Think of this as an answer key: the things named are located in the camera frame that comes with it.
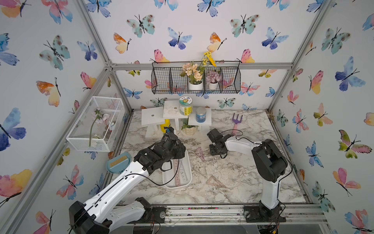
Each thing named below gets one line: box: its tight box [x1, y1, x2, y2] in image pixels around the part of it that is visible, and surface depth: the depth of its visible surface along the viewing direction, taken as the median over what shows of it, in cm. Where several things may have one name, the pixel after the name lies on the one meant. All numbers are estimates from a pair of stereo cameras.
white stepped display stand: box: [141, 99, 212, 138], surface depth 95 cm
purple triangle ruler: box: [194, 146, 206, 163], surface depth 98 cm
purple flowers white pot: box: [205, 70, 223, 91], surface depth 92 cm
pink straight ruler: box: [173, 158, 181, 187], surface depth 88 cm
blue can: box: [195, 106, 207, 123], surface depth 90 cm
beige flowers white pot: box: [180, 62, 206, 91], surface depth 84 cm
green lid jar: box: [178, 96, 194, 117], surface depth 85 cm
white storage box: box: [162, 149, 193, 188], surface depth 88 cm
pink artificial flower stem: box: [88, 107, 111, 148], surface depth 76 cm
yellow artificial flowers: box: [202, 50, 217, 68], surface depth 84 cm
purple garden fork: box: [231, 112, 244, 136], surface depth 117 cm
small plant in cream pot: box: [181, 122, 200, 136], surface depth 100 cm
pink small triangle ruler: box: [205, 174, 228, 189], surface depth 86 cm
